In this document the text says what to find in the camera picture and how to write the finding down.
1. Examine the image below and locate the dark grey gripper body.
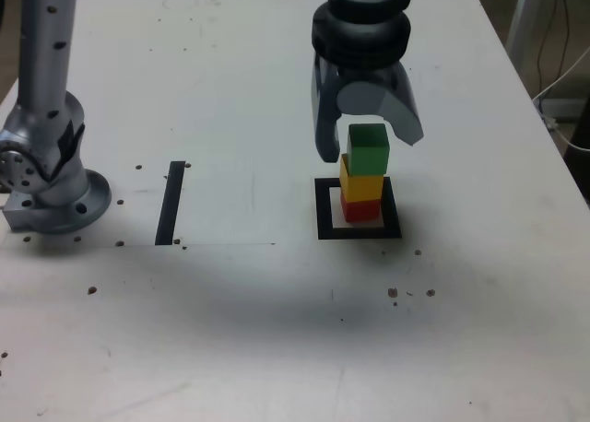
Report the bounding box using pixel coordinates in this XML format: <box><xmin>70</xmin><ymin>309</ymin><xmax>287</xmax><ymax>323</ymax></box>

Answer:
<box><xmin>331</xmin><ymin>62</ymin><xmax>401</xmax><ymax>91</ymax></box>

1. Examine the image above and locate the white background cable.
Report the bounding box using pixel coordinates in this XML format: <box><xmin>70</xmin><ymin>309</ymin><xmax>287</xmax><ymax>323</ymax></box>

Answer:
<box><xmin>533</xmin><ymin>47</ymin><xmax>590</xmax><ymax>152</ymax></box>

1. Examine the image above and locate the black tape square outline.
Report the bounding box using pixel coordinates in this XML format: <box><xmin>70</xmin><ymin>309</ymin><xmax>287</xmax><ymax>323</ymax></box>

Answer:
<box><xmin>313</xmin><ymin>176</ymin><xmax>403</xmax><ymax>241</ymax></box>

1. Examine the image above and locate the green cube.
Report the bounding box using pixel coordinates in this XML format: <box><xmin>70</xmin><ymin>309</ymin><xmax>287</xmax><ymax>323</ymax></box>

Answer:
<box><xmin>346</xmin><ymin>123</ymin><xmax>391</xmax><ymax>176</ymax></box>

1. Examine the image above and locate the black tape strip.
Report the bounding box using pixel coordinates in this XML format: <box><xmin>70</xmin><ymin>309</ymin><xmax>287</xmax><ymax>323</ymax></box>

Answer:
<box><xmin>154</xmin><ymin>160</ymin><xmax>186</xmax><ymax>247</ymax></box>

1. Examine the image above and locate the dark flat floor object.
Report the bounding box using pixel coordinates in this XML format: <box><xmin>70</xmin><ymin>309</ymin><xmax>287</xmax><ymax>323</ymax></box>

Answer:
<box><xmin>537</xmin><ymin>97</ymin><xmax>590</xmax><ymax>119</ymax></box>

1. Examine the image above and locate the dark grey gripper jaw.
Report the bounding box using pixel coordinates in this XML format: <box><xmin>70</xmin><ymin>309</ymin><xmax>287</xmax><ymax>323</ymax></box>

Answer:
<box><xmin>310</xmin><ymin>55</ymin><xmax>349</xmax><ymax>163</ymax></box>

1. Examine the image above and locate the yellow cube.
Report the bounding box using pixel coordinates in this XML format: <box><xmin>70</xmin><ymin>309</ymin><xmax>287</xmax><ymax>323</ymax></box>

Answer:
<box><xmin>339</xmin><ymin>153</ymin><xmax>384</xmax><ymax>203</ymax></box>

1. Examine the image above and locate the black background cable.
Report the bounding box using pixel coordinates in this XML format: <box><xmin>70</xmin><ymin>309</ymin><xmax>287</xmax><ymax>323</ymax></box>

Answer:
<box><xmin>537</xmin><ymin>0</ymin><xmax>572</xmax><ymax>96</ymax></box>

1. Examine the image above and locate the red cube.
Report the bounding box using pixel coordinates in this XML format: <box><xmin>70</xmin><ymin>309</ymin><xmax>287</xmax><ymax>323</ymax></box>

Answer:
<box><xmin>339</xmin><ymin>190</ymin><xmax>383</xmax><ymax>224</ymax></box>

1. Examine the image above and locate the white metal stand leg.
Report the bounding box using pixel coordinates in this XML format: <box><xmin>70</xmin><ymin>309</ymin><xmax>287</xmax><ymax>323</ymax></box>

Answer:
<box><xmin>505</xmin><ymin>0</ymin><xmax>548</xmax><ymax>62</ymax></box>

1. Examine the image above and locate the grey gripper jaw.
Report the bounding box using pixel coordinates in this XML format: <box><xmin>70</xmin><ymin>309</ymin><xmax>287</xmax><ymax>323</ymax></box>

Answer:
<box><xmin>336</xmin><ymin>65</ymin><xmax>425</xmax><ymax>147</ymax></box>

